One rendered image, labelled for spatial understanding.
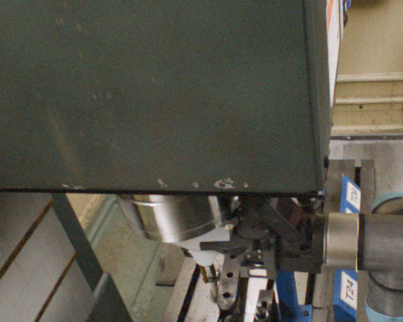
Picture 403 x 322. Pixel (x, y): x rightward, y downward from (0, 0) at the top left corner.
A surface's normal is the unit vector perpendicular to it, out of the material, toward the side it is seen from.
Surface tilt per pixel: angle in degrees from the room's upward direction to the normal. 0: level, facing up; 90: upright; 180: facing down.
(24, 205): 90
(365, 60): 90
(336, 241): 44
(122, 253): 0
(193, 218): 90
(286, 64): 90
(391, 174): 24
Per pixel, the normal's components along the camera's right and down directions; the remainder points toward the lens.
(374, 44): -0.21, 0.65
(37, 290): 0.97, 0.00
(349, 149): -0.23, -0.44
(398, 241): -0.22, -0.22
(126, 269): -0.16, -0.76
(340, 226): -0.15, -0.62
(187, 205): 0.32, 0.56
